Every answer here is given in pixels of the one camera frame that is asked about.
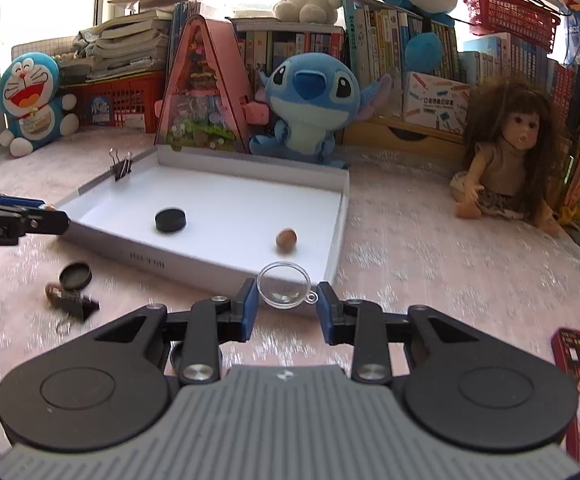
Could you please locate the clear plastic dome lens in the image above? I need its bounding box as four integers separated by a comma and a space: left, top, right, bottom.
255, 261, 318, 310

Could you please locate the black round lid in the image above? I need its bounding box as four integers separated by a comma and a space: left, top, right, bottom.
59, 261, 92, 292

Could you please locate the brown acorn nut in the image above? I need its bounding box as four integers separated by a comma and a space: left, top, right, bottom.
276, 229, 298, 252

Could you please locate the black binder clip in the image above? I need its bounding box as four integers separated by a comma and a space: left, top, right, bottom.
109, 148, 133, 181
45, 284, 100, 335

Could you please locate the black binder clip on tray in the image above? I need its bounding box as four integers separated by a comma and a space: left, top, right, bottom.
109, 148, 133, 181

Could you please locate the white cardboard box tray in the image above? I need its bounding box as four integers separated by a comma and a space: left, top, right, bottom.
57, 145, 350, 296

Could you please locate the black round puck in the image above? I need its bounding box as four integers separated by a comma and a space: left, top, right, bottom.
154, 208, 187, 234

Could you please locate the Doraemon plush toy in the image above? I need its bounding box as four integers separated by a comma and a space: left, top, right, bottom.
0, 52, 80, 158

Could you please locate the red plastic crate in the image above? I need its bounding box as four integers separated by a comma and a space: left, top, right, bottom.
58, 72, 165, 133

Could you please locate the yellow wooden drawer shelf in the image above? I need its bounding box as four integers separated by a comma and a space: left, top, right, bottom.
340, 115, 465, 165

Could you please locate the pink triangular toy house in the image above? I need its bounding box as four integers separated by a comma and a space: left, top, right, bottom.
156, 15, 268, 153

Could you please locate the stack of papers and books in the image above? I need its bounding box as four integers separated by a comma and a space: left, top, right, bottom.
54, 0, 204, 81

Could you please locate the blue Stitch plush toy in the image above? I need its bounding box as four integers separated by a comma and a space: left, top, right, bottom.
249, 52, 392, 169

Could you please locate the label printer box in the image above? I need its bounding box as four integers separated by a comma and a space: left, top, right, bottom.
403, 72, 470, 136

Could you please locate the brown-haired baby doll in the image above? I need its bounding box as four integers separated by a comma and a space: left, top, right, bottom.
450, 78, 560, 237

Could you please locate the row of books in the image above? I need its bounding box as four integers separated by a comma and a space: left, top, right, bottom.
169, 0, 580, 126

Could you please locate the red wire basket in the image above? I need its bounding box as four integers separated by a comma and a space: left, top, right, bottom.
464, 0, 560, 53

